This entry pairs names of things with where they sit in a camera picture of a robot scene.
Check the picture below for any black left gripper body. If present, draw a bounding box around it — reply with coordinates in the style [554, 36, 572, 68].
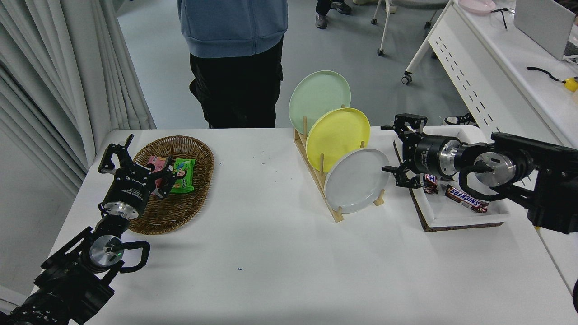
[103, 163, 158, 210]

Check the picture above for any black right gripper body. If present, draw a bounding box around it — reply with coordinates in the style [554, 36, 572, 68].
[402, 133, 446, 177]

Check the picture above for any grey plate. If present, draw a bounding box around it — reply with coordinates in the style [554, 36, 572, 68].
[324, 148, 391, 214]

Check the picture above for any yellow plate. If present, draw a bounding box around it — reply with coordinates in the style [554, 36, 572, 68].
[306, 107, 371, 173]

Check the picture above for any wooden plate rack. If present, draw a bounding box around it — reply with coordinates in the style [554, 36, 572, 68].
[294, 105, 386, 223]

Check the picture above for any pale green plate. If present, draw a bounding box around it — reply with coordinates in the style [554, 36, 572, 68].
[289, 70, 351, 135]

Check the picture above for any pink plate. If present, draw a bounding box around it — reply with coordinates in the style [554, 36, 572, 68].
[458, 0, 497, 14]

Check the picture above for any green snack packet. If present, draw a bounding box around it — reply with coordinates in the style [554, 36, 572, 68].
[169, 158, 197, 194]

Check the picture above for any pink snack packet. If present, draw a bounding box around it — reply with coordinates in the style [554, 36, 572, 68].
[148, 155, 174, 190]

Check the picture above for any brown wicker basket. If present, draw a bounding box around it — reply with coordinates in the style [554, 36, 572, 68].
[128, 135, 215, 235]

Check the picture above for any person's foot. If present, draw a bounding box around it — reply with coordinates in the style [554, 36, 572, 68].
[443, 113, 478, 127]

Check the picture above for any white rectangular tray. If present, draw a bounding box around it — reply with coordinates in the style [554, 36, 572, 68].
[395, 128, 511, 228]

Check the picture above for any white desk with perforated panel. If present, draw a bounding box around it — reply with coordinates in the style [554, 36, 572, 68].
[402, 0, 578, 149]

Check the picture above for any white wheeled chair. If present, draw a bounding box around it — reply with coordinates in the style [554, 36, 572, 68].
[371, 0, 452, 57]

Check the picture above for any white curtain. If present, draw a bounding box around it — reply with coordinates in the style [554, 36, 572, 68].
[0, 0, 157, 201]

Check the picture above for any person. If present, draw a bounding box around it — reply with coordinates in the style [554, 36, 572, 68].
[315, 0, 353, 30]
[177, 0, 289, 129]

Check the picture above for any grey laptop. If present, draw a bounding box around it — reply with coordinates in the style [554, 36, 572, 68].
[514, 0, 578, 62]

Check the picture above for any small white table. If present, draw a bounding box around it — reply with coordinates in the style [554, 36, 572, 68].
[540, 226, 578, 296]

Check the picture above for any thin black cable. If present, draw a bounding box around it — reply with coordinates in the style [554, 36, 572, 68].
[491, 8, 509, 31]

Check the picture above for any thick black cable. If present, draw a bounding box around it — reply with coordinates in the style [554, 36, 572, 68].
[527, 67, 568, 84]

